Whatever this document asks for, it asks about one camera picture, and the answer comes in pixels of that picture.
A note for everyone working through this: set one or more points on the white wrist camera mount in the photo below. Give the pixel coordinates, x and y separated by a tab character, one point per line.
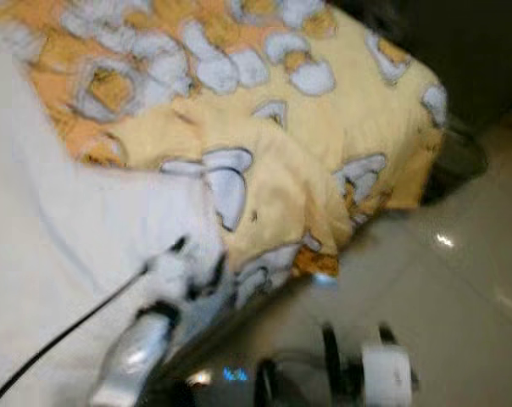
385	377
173	275

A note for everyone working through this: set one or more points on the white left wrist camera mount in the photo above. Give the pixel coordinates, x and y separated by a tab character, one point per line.
173	275

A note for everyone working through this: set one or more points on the white quilted mattress pad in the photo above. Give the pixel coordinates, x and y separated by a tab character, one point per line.
52	254

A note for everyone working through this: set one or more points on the yellow cartoon print blanket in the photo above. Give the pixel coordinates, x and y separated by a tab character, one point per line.
332	127

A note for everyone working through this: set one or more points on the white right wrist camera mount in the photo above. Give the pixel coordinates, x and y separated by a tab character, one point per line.
385	377

